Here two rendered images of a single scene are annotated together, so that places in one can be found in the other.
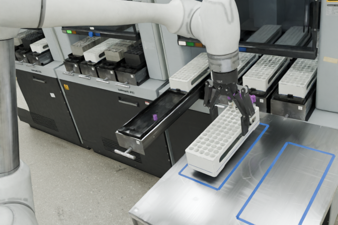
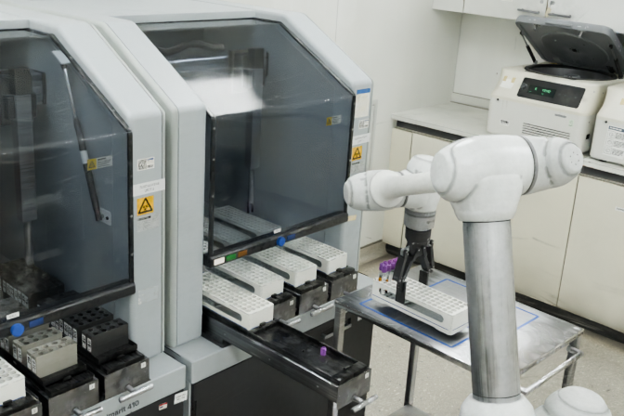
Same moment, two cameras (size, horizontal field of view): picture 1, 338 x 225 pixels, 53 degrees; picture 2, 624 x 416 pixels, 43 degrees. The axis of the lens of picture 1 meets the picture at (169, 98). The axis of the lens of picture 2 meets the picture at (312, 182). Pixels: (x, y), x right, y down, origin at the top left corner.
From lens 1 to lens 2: 2.32 m
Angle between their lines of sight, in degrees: 81
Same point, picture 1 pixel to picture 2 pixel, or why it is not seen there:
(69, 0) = not seen: hidden behind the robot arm
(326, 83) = (348, 244)
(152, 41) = (156, 283)
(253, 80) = (306, 270)
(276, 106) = (336, 287)
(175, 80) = (259, 311)
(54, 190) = not seen: outside the picture
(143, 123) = (327, 364)
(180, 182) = (465, 348)
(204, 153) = (460, 307)
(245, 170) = not seen: hidden behind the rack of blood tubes
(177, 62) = (195, 301)
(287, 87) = (335, 262)
